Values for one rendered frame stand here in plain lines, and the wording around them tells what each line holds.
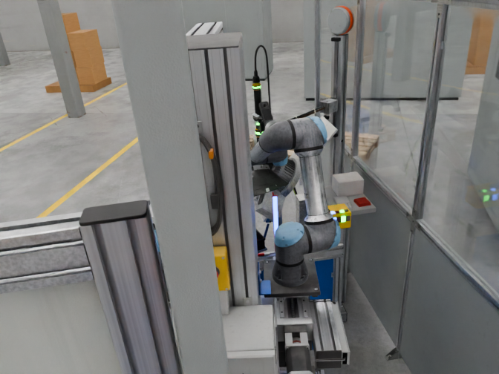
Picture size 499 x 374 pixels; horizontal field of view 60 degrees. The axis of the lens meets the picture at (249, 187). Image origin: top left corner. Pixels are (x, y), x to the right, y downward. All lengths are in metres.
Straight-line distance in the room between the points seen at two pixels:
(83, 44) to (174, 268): 9.85
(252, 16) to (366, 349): 7.54
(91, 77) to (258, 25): 3.81
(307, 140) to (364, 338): 1.71
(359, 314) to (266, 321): 1.88
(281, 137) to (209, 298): 1.25
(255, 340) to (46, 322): 0.87
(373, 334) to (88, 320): 2.68
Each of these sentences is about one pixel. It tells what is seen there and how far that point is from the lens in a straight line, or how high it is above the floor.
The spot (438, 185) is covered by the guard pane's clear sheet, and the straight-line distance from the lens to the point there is 2.13.
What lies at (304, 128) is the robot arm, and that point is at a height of 1.63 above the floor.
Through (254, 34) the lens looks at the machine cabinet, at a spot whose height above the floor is 0.97.
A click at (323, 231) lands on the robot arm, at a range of 1.72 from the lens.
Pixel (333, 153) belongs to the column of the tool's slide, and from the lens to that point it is 2.96.
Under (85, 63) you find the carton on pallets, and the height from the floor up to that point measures 0.59.
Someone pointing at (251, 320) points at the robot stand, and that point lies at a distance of 1.37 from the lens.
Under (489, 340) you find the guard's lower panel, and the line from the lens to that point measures 2.05.
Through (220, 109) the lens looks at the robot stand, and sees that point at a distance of 1.10.
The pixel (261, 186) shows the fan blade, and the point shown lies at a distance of 2.23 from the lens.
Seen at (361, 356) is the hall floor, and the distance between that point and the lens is 2.94.
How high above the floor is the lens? 2.19
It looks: 27 degrees down
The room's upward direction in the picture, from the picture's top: 4 degrees counter-clockwise
